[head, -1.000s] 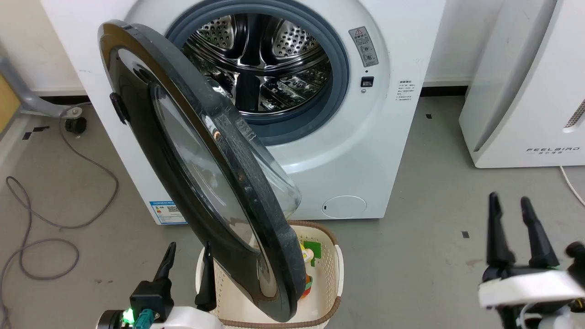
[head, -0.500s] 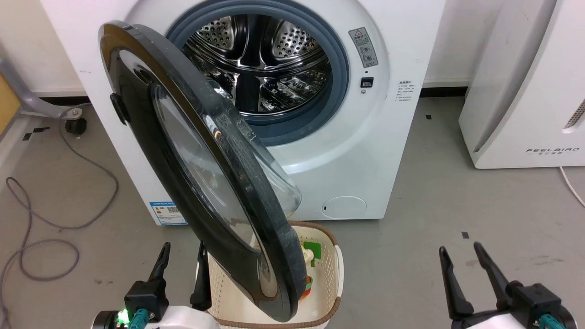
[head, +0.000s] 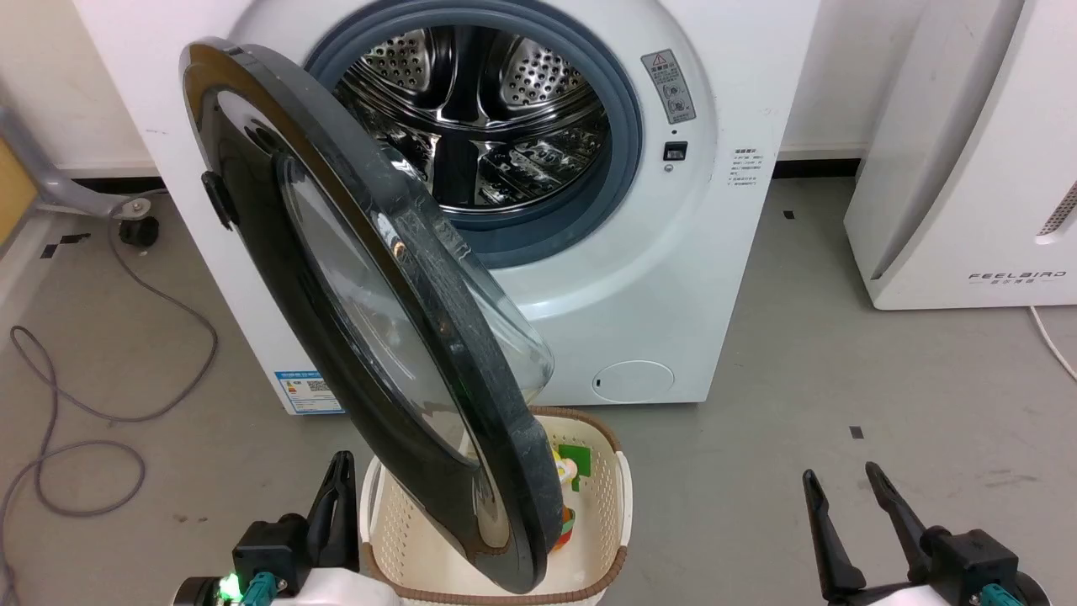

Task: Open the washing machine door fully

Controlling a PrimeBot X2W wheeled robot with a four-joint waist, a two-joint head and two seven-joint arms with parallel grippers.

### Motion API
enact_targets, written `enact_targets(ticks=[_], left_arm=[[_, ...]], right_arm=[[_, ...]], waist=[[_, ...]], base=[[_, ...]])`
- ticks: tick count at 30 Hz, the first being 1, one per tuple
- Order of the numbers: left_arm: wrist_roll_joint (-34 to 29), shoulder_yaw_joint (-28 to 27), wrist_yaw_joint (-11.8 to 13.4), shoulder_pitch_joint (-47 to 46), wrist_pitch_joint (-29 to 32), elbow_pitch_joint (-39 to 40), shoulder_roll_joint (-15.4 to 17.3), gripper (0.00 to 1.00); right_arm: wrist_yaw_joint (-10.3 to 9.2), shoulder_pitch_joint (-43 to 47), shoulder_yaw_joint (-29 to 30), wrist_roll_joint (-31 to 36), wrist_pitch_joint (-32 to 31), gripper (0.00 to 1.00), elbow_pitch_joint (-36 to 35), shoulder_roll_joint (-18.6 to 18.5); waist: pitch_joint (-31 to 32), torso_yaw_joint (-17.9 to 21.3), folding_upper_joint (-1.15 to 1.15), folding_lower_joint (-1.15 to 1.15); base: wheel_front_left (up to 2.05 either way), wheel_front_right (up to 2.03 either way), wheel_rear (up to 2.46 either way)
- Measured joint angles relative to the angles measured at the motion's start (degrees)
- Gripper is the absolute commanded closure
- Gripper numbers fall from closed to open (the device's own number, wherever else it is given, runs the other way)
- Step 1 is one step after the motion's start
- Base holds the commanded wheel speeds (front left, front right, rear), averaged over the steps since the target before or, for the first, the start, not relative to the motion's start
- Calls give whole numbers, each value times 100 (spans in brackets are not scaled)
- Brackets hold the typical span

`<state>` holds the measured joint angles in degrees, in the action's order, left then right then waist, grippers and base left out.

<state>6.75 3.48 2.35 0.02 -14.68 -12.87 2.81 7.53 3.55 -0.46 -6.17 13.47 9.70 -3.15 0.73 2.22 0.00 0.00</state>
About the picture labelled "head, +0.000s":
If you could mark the grey metal frame leg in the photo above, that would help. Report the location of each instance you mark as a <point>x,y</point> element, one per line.
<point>59,185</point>

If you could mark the black round washing machine door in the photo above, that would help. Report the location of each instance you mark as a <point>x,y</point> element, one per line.
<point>336,278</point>

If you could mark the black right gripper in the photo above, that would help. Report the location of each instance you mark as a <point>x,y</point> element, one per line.
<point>972,560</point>

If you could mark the cream plastic laundry basket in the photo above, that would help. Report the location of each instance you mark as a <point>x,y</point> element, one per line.
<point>602,505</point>

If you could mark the black caster wheel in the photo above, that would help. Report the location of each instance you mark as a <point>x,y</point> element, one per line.
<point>139,231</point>

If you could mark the white Feelbird appliance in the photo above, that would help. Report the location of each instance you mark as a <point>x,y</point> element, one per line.
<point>968,168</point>

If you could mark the yellow orange toy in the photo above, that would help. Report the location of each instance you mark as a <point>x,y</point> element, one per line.
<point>567,522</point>

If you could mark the grey warning sticker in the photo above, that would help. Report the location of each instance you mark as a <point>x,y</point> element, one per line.
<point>670,86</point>

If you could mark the white front-load washing machine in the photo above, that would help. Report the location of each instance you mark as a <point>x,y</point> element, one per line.
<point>673,286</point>

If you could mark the blue energy label sticker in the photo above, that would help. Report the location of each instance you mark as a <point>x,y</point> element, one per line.
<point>307,394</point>

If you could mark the green plastic toy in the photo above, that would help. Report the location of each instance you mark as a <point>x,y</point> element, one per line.
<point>579,465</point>

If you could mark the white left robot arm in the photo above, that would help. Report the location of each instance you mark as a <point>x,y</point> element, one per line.
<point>336,591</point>

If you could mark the yellow wooden panel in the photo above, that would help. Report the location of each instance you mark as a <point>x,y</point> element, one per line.
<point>13,194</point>

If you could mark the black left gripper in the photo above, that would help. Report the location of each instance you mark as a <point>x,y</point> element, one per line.
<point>267,545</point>

